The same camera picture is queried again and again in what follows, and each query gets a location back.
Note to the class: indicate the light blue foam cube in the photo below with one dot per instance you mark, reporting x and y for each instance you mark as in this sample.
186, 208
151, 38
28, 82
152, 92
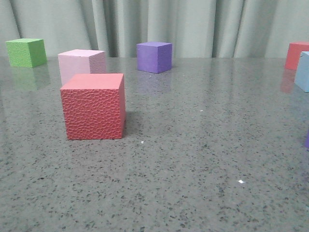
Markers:
302, 72

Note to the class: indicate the purple foam cube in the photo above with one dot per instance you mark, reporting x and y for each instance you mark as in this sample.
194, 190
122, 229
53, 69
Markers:
154, 57

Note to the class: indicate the red textured foam cube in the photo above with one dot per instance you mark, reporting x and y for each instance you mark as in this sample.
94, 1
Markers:
94, 106

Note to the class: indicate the pink foam cube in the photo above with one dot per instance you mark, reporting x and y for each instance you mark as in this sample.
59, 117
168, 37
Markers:
80, 61

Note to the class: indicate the grey-green curtain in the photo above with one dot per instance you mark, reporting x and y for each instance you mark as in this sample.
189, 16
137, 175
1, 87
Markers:
196, 28

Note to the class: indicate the green foam cube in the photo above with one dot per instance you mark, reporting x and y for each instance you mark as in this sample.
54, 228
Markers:
25, 52

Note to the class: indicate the purple cube at right edge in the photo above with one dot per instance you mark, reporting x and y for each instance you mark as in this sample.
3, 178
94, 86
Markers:
306, 144

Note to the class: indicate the red foam cube far right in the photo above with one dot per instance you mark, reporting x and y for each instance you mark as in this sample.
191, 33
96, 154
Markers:
293, 54

